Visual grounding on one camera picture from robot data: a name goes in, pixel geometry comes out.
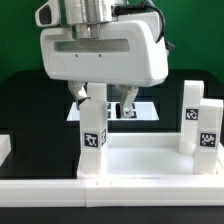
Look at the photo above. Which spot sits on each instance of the white left rail block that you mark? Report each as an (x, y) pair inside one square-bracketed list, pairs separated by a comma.
[(5, 147)]

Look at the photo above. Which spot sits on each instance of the white marker plate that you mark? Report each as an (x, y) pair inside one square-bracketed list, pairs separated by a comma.
[(141, 111)]

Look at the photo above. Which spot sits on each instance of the white front rail barrier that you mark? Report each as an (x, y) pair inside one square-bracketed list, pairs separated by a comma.
[(191, 191)]

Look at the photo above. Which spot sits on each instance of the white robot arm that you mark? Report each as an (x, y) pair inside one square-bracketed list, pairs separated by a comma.
[(86, 17)]

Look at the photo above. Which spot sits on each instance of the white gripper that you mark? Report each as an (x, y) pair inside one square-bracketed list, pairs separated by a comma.
[(125, 54)]

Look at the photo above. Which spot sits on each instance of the white desk top tray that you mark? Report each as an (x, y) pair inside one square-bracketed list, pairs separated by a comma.
[(136, 156)]

